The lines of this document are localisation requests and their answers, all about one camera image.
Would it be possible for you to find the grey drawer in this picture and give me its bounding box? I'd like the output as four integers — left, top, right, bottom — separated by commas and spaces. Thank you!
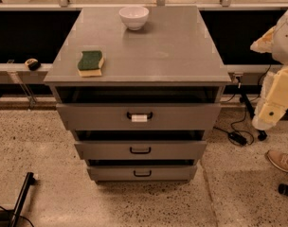
57, 103, 221, 131
75, 141, 207, 160
87, 166, 197, 182

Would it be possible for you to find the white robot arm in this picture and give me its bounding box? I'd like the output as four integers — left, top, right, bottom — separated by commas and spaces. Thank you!
250, 9, 288, 131

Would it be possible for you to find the grey bottom drawer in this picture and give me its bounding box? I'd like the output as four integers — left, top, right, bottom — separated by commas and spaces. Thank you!
87, 166, 197, 182

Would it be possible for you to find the grey drawer cabinet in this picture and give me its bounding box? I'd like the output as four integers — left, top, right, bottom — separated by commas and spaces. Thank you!
44, 5, 232, 183

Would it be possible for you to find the grey top drawer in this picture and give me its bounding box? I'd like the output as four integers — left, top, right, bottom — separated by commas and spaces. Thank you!
57, 103, 221, 131

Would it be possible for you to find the black stand leg right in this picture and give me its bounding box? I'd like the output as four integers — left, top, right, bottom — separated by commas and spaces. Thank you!
238, 85, 267, 141

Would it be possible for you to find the black stand leg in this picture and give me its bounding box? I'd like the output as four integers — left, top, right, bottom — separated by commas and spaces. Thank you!
238, 85, 267, 141
0, 172, 36, 227

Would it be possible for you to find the tan shoe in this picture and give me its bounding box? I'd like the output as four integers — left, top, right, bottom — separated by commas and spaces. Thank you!
266, 150, 288, 173

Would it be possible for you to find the black caster wheel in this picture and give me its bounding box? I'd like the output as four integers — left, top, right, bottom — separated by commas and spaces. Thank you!
278, 183, 288, 197

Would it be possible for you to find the white ceramic bowl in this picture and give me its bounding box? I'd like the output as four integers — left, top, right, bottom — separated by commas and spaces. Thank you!
118, 6, 150, 30

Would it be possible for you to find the green yellow sponge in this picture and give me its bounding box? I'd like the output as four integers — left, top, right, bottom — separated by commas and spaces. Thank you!
78, 50, 104, 77

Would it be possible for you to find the black yellow tape measure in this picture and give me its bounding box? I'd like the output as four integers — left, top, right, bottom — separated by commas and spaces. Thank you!
25, 59, 41, 71

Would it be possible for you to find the black stand leg left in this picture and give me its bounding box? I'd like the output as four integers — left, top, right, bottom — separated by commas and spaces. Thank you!
0, 172, 36, 227

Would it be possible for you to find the black power adapter with cable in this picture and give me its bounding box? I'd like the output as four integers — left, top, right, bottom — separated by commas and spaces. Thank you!
213, 63, 273, 148

